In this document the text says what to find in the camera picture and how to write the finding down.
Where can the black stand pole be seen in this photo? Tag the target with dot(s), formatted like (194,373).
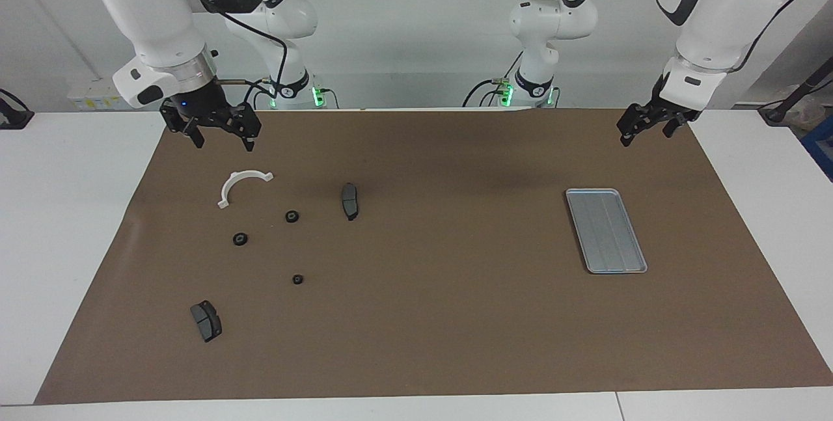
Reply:
(778,112)

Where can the grooved dark grey brake pad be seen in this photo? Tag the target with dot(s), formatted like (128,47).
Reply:
(207,322)

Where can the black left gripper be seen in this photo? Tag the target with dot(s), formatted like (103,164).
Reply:
(654,112)

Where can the long dark grey brake pad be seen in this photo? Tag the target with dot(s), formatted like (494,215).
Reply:
(349,201)

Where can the silver metal tray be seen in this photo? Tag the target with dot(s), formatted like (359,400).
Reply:
(605,232)

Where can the brown table mat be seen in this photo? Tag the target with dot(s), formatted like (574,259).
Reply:
(423,310)

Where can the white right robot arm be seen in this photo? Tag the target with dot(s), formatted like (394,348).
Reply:
(156,11)

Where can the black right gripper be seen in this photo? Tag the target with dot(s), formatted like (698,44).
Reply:
(202,108)

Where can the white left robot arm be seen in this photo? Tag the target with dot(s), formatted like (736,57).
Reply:
(722,11)

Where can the white curved plastic bracket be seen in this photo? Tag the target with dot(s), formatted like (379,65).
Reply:
(226,190)

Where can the black table clamp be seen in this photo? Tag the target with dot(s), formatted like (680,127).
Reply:
(13,118)

